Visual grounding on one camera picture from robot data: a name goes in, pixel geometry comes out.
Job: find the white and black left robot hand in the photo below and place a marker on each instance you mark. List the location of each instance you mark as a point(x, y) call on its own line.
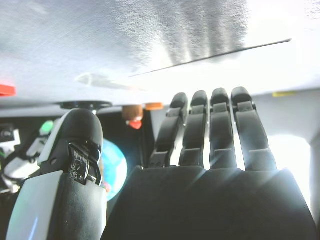
point(200, 200)

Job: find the blue globe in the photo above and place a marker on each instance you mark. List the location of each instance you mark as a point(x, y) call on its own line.
point(115, 165)

